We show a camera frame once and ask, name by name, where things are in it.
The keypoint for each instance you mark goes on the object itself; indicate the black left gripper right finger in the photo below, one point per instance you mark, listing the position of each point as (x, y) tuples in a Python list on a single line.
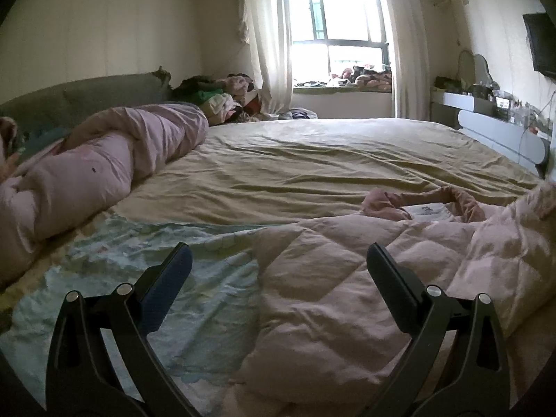
[(456, 362)]

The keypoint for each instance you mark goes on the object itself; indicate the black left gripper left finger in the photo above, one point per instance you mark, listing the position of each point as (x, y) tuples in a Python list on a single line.
[(100, 360)]

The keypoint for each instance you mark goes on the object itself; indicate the pink quilted coat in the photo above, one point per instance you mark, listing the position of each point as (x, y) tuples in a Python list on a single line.
[(327, 341)]

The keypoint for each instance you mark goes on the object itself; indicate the pile of mixed clothes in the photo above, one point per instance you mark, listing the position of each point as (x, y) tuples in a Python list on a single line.
[(232, 99)]

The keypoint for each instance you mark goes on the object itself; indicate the light teal patterned blanket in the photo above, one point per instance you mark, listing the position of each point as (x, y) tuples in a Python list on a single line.
[(209, 330)]

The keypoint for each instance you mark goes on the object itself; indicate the rolled pink duvet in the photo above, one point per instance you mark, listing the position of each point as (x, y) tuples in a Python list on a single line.
[(90, 170)]

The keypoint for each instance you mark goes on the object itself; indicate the grey rounded dresser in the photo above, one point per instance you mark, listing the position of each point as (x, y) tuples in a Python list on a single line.
[(516, 143)]

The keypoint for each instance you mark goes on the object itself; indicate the grey padded headboard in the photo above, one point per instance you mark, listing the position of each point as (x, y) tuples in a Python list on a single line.
[(67, 105)]

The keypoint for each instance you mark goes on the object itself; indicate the tan bed sheet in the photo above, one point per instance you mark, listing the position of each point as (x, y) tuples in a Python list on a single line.
[(278, 172)]

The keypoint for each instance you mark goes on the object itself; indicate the grey vanity table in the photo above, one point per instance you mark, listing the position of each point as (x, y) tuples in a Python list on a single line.
[(445, 107)]

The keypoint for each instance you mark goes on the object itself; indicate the arched vanity mirror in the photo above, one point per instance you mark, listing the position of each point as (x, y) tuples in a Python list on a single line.
[(473, 69)]

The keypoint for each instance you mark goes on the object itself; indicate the plush toys on windowsill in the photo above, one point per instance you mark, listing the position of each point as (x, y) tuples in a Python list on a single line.
[(362, 79)]

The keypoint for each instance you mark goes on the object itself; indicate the right sheer white curtain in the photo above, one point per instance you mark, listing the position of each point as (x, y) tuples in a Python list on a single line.
[(410, 63)]

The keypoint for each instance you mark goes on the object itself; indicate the sheer white curtain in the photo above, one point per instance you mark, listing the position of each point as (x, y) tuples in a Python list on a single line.
[(410, 63), (269, 37)]

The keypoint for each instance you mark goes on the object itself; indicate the left sheer white curtain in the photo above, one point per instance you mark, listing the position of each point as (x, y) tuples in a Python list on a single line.
[(269, 37)]

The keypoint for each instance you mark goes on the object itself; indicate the black wall television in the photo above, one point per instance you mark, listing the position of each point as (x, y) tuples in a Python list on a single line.
[(542, 39)]

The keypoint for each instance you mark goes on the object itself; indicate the window with dark frame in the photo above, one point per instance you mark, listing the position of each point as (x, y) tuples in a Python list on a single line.
[(331, 35)]

